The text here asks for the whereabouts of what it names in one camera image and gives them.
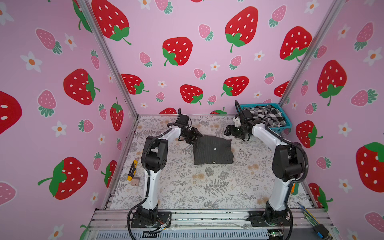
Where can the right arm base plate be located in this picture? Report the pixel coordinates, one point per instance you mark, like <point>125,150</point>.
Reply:
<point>268,218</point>

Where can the orange green toy block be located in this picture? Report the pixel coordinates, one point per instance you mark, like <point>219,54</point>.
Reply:
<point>295,189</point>

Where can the teal plastic basket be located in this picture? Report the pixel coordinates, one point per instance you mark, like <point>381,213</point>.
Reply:
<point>276,130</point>

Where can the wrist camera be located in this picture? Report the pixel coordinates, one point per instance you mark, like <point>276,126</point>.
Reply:
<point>243,116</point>
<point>183,122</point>

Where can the dark grey pinstriped shirt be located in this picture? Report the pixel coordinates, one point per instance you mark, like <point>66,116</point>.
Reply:
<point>210,150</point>

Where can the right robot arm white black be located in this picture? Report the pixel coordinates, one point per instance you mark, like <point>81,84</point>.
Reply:
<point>289,165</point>

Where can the yellow black handled tool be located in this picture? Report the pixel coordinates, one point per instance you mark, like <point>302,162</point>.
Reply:
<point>132,171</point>

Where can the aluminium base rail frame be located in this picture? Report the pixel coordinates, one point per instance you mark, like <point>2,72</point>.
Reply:
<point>228,224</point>

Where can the black white checkered shirt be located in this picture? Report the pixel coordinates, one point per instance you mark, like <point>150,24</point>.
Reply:
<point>270,115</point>

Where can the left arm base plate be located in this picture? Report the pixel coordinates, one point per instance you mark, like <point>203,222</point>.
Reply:
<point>152,221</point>

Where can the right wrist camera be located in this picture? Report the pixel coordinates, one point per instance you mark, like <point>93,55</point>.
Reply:
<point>243,116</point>

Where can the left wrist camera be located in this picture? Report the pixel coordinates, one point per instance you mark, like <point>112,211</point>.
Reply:
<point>183,122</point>

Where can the small wooden block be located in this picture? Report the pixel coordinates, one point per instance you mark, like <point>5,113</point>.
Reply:
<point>135,182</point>

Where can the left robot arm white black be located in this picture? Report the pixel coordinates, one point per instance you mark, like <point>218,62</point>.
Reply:
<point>154,159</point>

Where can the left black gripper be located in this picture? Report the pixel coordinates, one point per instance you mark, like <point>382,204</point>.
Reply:
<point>195,132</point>

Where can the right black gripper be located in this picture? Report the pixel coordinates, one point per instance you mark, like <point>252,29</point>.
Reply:
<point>231,131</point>

